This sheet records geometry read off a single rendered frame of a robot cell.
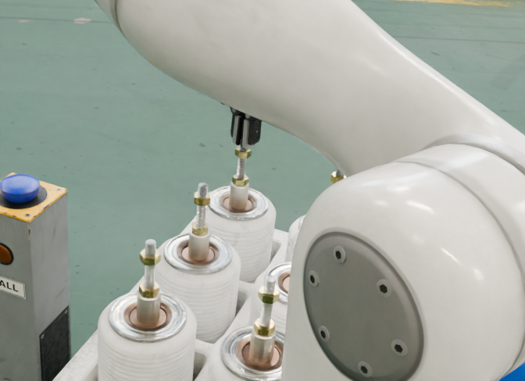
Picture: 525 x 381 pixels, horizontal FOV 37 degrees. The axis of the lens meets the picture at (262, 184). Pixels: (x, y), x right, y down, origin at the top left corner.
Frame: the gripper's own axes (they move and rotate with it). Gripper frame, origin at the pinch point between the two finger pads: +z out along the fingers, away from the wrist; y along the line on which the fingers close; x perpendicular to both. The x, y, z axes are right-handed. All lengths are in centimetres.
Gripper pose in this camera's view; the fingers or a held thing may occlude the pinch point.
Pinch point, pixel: (245, 129)
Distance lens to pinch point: 91.6
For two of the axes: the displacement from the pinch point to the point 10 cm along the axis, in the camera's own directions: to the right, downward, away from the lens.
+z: -1.0, 8.6, 5.1
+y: 7.9, 3.8, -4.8
